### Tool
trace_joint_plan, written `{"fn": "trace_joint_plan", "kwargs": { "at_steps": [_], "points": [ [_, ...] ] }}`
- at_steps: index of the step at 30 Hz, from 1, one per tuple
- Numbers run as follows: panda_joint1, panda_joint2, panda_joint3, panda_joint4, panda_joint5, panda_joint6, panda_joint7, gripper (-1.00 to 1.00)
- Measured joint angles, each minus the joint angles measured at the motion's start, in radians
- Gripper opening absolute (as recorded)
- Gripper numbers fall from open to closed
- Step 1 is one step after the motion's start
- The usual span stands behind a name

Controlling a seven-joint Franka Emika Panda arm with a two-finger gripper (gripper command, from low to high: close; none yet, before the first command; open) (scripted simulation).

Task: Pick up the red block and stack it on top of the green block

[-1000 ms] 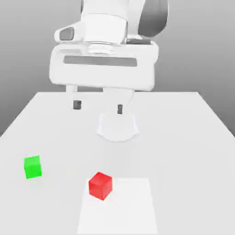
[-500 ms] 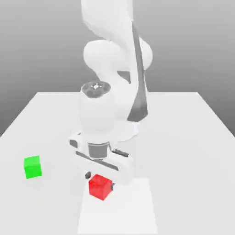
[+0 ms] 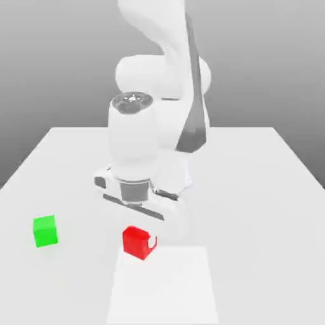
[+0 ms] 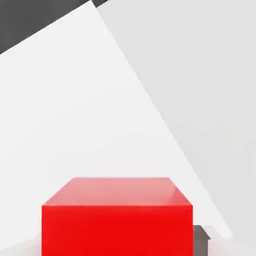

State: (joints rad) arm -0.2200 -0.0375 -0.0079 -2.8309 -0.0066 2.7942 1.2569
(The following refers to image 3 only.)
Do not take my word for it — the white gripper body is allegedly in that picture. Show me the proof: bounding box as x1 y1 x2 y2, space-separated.
101 192 188 235

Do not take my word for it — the small red cube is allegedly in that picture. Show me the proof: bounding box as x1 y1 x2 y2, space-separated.
122 225 157 261

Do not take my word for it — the small green cube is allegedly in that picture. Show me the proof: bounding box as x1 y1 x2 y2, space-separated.
32 215 59 248

